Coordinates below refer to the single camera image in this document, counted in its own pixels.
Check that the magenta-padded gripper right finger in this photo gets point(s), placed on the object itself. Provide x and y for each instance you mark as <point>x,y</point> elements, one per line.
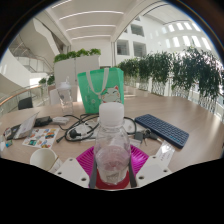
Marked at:
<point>151,170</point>

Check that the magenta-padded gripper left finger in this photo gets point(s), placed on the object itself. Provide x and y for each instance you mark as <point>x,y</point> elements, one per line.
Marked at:
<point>71,171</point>

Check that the clear white-capped water bottle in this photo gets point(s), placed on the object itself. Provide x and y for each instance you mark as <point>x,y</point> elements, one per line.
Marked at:
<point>112,143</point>

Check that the wooden stirrer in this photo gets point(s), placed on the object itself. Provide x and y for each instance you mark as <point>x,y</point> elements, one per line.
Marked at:
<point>55,162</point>

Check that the white grid-pattern mug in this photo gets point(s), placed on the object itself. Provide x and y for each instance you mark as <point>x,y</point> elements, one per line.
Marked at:
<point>42,158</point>

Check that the bunch of keys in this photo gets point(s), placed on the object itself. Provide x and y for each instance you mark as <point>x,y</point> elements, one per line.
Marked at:
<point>144,135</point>

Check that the dark blue keyboard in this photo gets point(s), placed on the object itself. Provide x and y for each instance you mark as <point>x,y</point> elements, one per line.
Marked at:
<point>163,129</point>

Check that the colourful sticker sheet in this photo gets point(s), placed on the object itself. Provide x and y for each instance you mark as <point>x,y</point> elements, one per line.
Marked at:
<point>40,137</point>

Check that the white adapter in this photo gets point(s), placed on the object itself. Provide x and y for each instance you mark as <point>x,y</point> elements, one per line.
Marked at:
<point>60,120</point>

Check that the black pouch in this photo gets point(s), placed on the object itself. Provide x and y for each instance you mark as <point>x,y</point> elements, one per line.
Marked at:
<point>43,120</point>

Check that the blue and green highlighter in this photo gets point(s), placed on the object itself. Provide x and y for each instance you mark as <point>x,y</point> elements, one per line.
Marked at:
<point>8,143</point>

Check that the white office chair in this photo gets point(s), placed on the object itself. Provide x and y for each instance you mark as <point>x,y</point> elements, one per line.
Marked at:
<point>54,96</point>

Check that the black office chair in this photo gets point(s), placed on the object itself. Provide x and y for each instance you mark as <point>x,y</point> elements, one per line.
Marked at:
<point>25,102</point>

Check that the green cat-print tote bag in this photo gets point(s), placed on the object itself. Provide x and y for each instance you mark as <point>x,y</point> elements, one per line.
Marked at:
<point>101,90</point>

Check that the glass railing with wooden handrail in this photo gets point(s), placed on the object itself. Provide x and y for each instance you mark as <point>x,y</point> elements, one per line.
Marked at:
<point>16,96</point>

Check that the planter with green plants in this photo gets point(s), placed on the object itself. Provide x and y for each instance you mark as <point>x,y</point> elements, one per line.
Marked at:
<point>50,80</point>

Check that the white two-door cabinet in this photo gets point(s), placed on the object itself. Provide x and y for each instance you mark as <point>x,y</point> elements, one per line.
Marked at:
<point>66,71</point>

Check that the row of green hedge plants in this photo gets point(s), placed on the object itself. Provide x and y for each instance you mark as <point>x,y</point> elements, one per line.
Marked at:
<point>186,73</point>

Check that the green plants on cabinet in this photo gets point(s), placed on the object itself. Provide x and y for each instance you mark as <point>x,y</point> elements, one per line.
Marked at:
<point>76,54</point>

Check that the ceiling strip lights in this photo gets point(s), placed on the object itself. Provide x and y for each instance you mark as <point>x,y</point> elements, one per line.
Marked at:
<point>90,14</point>

